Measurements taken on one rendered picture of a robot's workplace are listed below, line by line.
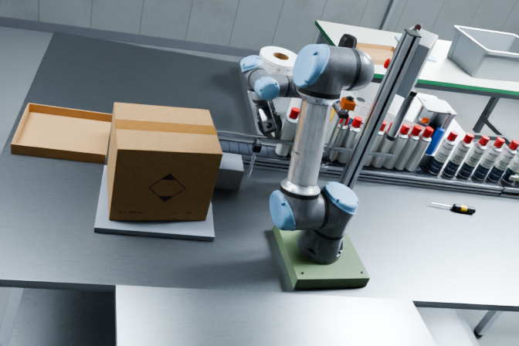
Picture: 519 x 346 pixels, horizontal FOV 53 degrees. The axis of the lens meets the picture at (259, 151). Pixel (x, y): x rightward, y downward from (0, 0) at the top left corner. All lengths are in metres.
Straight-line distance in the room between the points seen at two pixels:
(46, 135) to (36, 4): 2.72
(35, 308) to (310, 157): 1.26
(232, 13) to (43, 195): 3.25
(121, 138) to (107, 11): 3.15
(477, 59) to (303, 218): 2.53
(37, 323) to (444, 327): 1.76
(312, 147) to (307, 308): 0.47
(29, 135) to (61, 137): 0.10
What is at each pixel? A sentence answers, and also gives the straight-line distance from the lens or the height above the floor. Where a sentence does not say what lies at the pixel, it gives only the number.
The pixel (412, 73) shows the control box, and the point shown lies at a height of 1.37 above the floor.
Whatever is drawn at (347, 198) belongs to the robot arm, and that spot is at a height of 1.10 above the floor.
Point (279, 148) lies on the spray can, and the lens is 1.99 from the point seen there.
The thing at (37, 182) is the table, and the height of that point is 0.83.
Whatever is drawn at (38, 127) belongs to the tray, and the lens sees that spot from 2.02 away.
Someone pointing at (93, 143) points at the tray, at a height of 0.83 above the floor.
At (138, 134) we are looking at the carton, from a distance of 1.52.
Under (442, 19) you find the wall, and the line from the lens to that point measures 5.54.
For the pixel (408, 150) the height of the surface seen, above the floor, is 0.98.
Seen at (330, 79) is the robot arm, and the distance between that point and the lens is 1.36.
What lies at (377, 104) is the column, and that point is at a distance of 1.81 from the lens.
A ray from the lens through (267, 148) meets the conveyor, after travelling 2.03.
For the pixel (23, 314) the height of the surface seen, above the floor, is 0.22.
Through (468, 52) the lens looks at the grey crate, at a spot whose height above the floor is 0.92.
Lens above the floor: 1.98
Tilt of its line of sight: 33 degrees down
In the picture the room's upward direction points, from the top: 17 degrees clockwise
